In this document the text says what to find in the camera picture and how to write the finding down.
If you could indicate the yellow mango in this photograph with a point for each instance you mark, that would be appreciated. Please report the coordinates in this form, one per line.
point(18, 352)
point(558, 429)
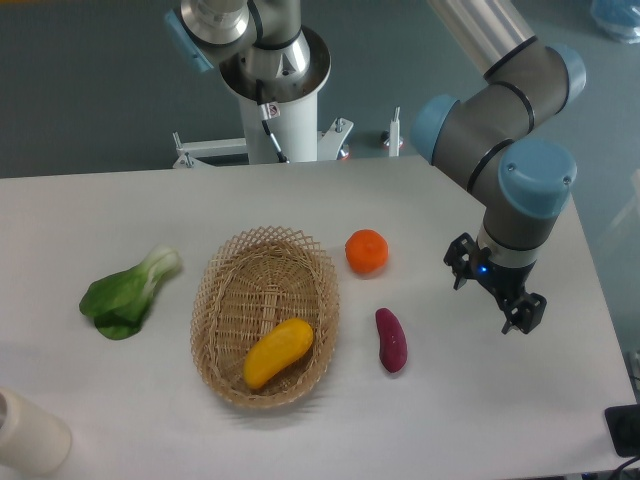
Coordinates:
point(284, 345)

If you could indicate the cream cylindrical container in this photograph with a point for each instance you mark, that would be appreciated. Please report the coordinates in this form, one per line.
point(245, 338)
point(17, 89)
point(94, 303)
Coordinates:
point(33, 441)

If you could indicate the blue plastic bag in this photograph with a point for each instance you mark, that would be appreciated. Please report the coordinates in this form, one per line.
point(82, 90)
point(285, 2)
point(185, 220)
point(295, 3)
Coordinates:
point(618, 18)

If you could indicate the orange tangerine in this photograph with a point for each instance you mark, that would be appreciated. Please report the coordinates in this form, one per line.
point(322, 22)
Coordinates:
point(366, 251)

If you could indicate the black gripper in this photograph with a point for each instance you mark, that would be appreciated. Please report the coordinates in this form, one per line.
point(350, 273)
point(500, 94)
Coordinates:
point(523, 311)

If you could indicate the black device at table edge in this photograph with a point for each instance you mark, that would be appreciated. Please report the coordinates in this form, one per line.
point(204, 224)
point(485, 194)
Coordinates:
point(623, 425)

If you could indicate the green bok choy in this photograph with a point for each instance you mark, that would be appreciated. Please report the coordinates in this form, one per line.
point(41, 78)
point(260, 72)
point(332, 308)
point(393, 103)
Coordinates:
point(118, 303)

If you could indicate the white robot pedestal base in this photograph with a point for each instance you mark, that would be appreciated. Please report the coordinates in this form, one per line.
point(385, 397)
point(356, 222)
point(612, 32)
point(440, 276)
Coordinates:
point(277, 93)

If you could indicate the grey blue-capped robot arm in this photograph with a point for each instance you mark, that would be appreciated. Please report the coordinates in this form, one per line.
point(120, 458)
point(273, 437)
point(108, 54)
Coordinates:
point(483, 144)

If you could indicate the purple sweet potato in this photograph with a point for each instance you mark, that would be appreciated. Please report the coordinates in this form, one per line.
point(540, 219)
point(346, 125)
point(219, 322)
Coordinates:
point(393, 349)

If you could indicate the woven wicker basket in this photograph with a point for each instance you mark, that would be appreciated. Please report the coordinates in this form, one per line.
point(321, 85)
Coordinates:
point(257, 280)

